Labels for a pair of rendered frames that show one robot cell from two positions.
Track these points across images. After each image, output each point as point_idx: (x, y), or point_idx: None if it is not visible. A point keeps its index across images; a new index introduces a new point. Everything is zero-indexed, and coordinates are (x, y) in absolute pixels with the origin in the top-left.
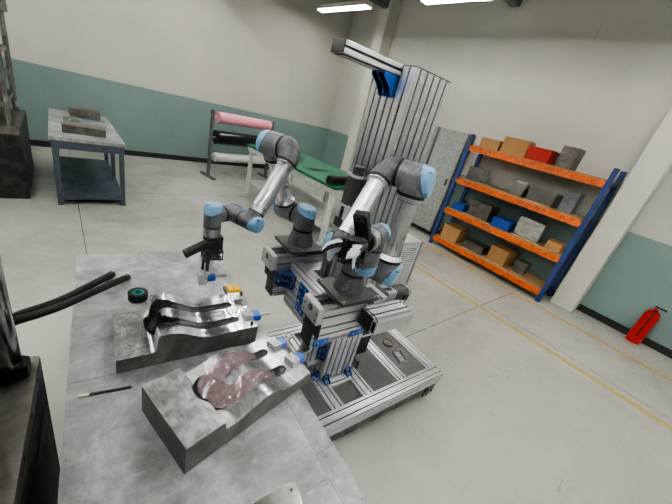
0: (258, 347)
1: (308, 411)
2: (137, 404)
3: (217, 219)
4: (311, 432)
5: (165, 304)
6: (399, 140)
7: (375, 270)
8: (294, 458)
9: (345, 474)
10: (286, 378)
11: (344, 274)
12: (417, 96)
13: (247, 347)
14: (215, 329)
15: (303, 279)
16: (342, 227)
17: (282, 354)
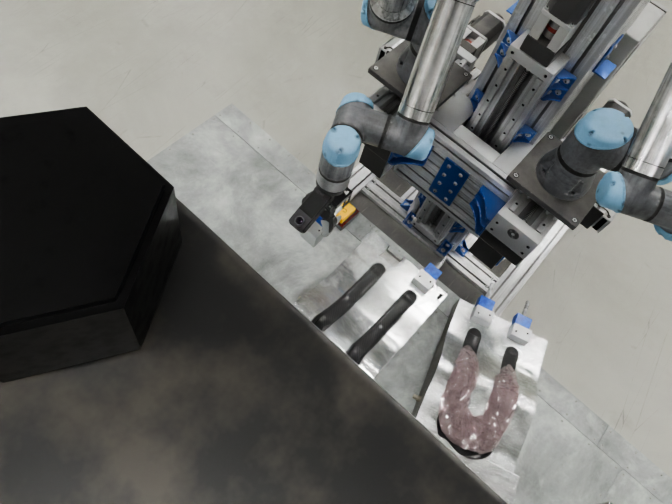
0: (463, 328)
1: (561, 392)
2: None
3: (354, 163)
4: (578, 420)
5: (322, 330)
6: None
7: None
8: (578, 460)
9: (635, 455)
10: (526, 366)
11: (571, 172)
12: None
13: (450, 335)
14: (398, 328)
15: (451, 152)
16: (644, 169)
17: (499, 326)
